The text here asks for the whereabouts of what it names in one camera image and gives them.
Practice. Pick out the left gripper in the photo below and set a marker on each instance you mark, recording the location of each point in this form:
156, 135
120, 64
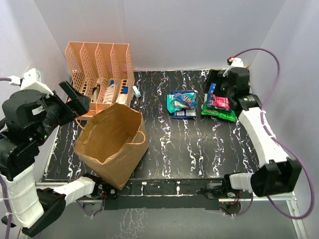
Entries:
79, 105

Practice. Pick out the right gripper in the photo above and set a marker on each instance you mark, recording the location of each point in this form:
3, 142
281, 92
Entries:
215, 76

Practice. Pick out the blue Kettle chips bag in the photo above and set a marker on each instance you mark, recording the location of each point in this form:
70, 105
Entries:
210, 99

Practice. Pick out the red snack packet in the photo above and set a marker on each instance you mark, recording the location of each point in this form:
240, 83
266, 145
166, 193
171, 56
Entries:
220, 102

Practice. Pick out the small candy bar packet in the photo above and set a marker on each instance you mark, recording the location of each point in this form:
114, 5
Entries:
185, 99

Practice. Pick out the green Chuba chips bag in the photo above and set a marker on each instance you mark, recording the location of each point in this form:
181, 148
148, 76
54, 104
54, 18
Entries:
224, 112

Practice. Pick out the teal snack packet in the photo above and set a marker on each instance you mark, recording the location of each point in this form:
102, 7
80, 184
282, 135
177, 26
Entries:
174, 105

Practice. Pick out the blue snack packet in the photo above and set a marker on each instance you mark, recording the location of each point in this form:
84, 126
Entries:
185, 114

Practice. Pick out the brown paper bag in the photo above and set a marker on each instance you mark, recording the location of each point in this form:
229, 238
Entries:
112, 144

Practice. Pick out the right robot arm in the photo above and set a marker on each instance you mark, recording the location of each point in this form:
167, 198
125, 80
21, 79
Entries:
277, 172

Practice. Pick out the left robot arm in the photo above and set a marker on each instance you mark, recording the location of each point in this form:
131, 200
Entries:
30, 116

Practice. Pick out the orange plastic file organizer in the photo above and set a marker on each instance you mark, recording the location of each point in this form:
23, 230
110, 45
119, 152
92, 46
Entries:
93, 65

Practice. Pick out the white label cards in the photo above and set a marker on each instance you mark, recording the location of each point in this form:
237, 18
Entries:
120, 95

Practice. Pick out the small white blue stapler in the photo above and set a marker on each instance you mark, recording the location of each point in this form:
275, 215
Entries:
136, 92

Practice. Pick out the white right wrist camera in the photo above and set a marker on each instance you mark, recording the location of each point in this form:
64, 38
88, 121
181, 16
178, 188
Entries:
233, 62

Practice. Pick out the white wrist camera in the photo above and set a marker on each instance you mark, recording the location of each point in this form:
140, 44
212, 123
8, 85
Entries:
31, 80
233, 62

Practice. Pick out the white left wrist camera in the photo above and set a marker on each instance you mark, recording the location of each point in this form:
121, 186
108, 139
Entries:
31, 80

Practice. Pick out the aluminium table frame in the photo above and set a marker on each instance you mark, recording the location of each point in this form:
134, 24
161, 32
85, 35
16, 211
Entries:
207, 139

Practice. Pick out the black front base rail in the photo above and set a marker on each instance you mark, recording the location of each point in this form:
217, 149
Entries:
165, 193

